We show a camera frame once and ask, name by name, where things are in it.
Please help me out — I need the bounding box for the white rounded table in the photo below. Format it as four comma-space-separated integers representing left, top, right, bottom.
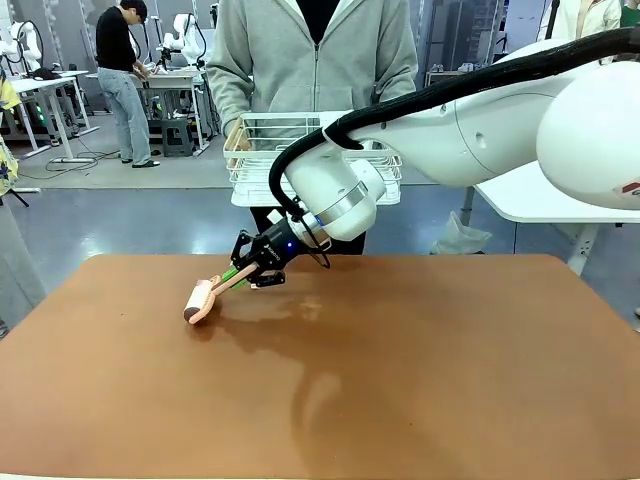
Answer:
471, 159, 640, 277

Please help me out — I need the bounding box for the person's left forearm grey sleeve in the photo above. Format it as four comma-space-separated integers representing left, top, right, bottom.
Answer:
372, 47, 419, 110

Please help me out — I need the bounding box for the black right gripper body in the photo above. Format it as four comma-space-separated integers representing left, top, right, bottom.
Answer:
248, 217, 305, 275

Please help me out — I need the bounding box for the pink lint roller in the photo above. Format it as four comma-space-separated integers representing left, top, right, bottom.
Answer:
182, 263, 259, 327

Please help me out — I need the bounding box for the white height-adjustable desk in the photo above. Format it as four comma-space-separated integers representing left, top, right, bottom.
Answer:
8, 69, 101, 162

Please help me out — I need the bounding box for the person's right forearm grey sleeve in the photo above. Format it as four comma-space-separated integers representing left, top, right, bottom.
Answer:
206, 62, 254, 135

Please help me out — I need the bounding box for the white work table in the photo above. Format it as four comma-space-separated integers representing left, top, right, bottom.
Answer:
85, 68, 212, 157

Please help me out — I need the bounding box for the person in grey hoodie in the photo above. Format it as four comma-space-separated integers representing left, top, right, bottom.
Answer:
206, 0, 419, 256

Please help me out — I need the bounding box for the person's right hand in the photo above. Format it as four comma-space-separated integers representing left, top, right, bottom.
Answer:
224, 118, 253, 152

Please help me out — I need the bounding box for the person in white jacket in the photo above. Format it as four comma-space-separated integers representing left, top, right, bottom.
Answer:
538, 0, 623, 42

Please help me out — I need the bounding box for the black floor cable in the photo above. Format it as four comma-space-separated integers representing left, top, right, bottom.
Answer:
17, 135, 122, 181

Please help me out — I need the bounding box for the dark storage shelf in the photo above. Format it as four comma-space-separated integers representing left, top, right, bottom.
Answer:
424, 0, 509, 87

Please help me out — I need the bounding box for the yellow patterned cloth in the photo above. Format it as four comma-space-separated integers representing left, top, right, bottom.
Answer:
0, 64, 22, 197

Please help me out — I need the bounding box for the clear plastic bag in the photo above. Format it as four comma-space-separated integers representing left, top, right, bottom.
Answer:
429, 210, 494, 257

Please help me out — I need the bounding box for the person in black top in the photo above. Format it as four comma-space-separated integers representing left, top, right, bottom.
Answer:
94, 0, 162, 169

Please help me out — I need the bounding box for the grey step stool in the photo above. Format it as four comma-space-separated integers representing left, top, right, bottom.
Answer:
160, 116, 195, 159

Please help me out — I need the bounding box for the white wire dish rack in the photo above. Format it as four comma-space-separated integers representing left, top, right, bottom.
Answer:
223, 111, 404, 200

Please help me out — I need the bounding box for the black cable sleeve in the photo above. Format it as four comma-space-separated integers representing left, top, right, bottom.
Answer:
268, 27, 640, 270

